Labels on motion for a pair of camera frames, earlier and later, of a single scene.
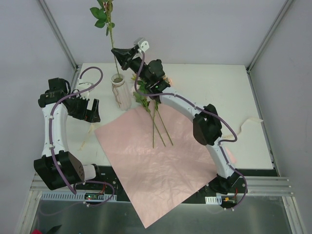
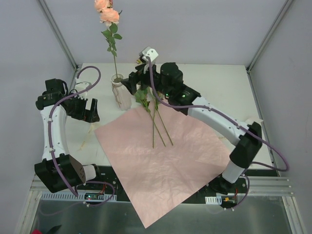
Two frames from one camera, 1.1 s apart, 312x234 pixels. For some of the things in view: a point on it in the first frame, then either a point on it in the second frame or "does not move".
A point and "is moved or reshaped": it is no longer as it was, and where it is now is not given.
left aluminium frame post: x=44 y=7 does not move
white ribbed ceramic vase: x=122 y=91 does not move
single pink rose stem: x=104 y=16 is moved or reshaped
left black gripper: x=86 y=108 does not move
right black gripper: x=127 y=57 to x=137 y=78
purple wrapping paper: x=155 y=159 does not move
